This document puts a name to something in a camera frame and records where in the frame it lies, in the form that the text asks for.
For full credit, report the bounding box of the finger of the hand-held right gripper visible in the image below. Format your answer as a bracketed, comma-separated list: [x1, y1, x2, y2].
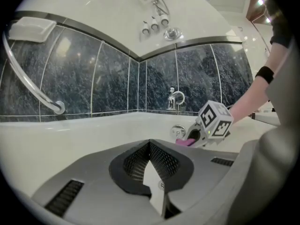
[187, 134, 209, 149]
[186, 122, 203, 136]

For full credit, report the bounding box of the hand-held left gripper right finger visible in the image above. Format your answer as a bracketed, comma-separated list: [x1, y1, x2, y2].
[150, 139, 242, 225]

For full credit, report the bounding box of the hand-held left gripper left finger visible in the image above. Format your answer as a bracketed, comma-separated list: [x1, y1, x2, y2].
[30, 139, 165, 225]

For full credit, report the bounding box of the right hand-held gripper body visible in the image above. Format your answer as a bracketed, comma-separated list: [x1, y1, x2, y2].
[193, 99, 235, 149]

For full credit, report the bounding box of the purple cleaning cloth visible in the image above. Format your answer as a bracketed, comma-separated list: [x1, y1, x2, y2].
[175, 138, 196, 148]

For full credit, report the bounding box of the white bathtub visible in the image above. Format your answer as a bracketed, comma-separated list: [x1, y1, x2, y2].
[0, 111, 279, 196]

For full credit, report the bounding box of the person's right forearm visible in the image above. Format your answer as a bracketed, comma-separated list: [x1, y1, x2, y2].
[228, 75, 270, 127]

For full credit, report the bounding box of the chrome tub overflow plate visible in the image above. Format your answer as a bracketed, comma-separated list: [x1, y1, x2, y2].
[170, 124, 187, 139]

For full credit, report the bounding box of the chrome tub spout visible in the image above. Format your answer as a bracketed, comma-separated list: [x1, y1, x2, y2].
[166, 86, 186, 111]

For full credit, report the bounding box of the person's dark right sleeve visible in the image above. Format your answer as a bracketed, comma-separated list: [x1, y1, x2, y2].
[269, 17, 294, 49]

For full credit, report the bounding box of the chrome grab bar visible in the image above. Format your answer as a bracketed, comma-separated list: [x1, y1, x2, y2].
[2, 31, 66, 115]

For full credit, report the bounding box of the chrome shower valve handle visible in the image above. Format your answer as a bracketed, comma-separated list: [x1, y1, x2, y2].
[163, 27, 183, 42]

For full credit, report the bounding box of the chrome shower hose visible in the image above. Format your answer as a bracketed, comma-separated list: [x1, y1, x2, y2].
[154, 0, 171, 16]

